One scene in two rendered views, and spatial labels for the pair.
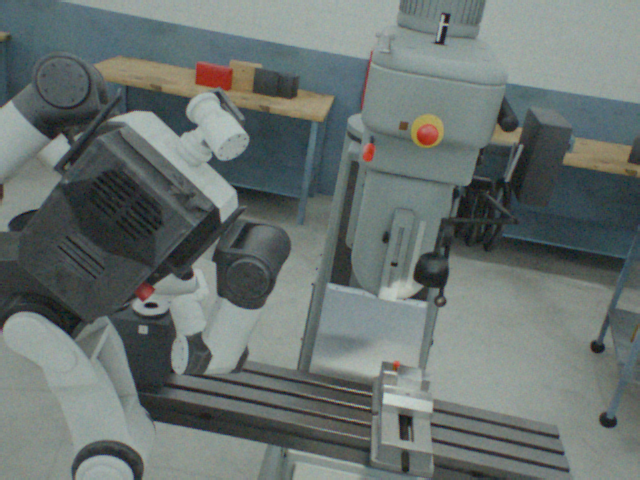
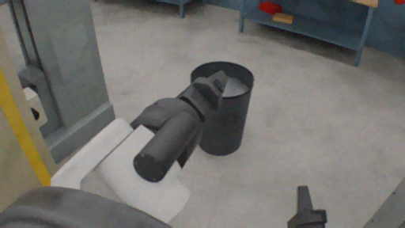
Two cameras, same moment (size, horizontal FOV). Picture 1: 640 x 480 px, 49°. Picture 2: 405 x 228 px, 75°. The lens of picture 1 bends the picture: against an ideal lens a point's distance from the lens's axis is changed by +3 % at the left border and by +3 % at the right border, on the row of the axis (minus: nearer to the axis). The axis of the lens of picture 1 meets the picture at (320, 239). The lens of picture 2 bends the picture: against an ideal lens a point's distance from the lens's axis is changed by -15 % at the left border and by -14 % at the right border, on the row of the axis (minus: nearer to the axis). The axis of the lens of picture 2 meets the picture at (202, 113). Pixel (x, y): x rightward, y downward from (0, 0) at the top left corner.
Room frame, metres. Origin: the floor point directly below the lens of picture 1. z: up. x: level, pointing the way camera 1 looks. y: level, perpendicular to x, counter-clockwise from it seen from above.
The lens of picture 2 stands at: (1.24, 0.44, 1.85)
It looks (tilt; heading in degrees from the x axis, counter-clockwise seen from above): 40 degrees down; 28
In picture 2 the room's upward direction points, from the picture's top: straight up
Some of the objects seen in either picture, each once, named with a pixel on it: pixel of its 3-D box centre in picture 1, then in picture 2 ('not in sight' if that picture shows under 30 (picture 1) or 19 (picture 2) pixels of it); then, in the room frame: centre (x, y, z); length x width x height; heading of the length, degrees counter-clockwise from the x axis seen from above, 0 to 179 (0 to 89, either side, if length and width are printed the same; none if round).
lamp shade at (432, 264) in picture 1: (432, 266); not in sight; (1.31, -0.24, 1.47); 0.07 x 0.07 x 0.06
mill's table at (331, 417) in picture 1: (333, 415); not in sight; (1.52, -0.11, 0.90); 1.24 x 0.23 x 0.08; 87
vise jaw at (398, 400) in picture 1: (406, 401); not in sight; (1.45, -0.28, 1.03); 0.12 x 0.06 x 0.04; 89
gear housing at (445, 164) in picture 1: (418, 136); not in sight; (1.56, -0.18, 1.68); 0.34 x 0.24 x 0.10; 177
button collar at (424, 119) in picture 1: (427, 131); not in sight; (1.28, -0.16, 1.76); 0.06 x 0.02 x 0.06; 87
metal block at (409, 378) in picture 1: (407, 383); not in sight; (1.51, -0.28, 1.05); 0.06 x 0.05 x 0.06; 89
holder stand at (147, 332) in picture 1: (129, 336); not in sight; (1.52, 0.45, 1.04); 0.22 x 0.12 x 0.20; 90
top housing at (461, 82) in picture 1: (430, 81); not in sight; (1.53, -0.18, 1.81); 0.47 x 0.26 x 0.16; 177
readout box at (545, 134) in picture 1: (540, 156); not in sight; (1.79, -0.53, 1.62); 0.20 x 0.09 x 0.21; 177
